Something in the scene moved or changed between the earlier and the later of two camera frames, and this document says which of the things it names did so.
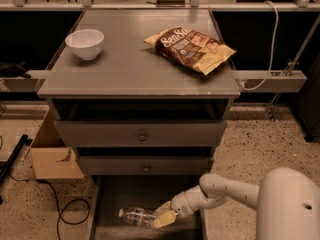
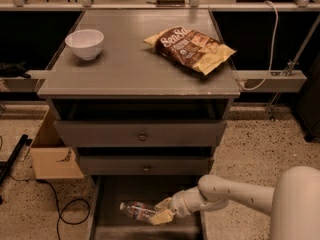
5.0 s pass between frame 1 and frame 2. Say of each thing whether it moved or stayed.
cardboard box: stayed
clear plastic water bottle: moved
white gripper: stayed
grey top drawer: stayed
